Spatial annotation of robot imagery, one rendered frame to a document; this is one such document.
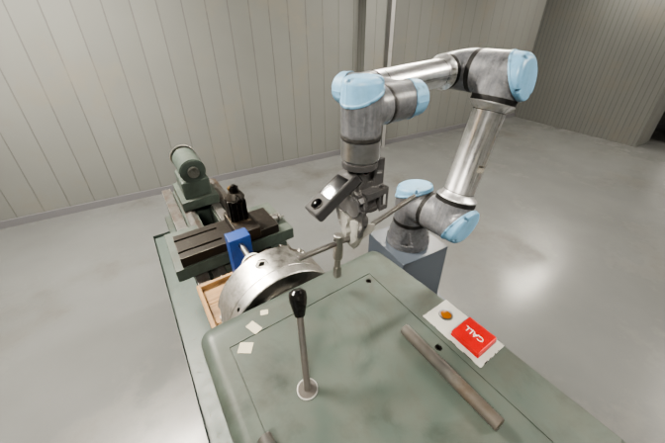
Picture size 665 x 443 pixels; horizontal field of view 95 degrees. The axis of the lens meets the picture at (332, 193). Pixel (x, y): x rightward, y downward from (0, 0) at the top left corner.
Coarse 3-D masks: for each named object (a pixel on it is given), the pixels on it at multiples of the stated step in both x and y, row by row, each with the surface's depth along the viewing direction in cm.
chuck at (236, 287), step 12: (264, 252) 85; (276, 252) 85; (288, 252) 86; (300, 252) 90; (252, 264) 82; (276, 264) 81; (288, 264) 81; (240, 276) 80; (252, 276) 79; (264, 276) 78; (228, 288) 81; (240, 288) 78; (228, 300) 79; (228, 312) 78
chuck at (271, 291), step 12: (300, 264) 82; (312, 264) 86; (276, 276) 77; (288, 276) 78; (300, 276) 80; (312, 276) 83; (252, 288) 76; (264, 288) 75; (276, 288) 77; (288, 288) 80; (240, 300) 76; (252, 300) 74; (264, 300) 76; (240, 312) 74
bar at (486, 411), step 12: (408, 324) 60; (408, 336) 58; (420, 336) 58; (420, 348) 56; (432, 360) 54; (444, 372) 52; (456, 384) 50; (468, 396) 49; (480, 396) 49; (480, 408) 47; (492, 408) 47; (492, 420) 46; (504, 420) 46
